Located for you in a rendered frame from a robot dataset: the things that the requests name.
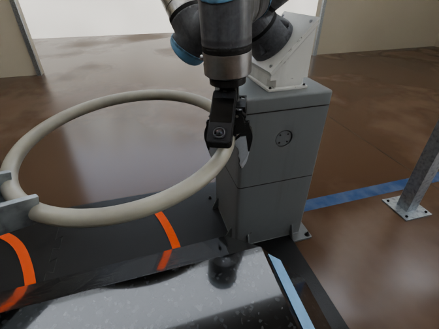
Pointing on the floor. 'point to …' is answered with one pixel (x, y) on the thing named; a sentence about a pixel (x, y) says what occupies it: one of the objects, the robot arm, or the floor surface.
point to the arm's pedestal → (274, 164)
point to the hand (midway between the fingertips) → (228, 164)
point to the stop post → (418, 182)
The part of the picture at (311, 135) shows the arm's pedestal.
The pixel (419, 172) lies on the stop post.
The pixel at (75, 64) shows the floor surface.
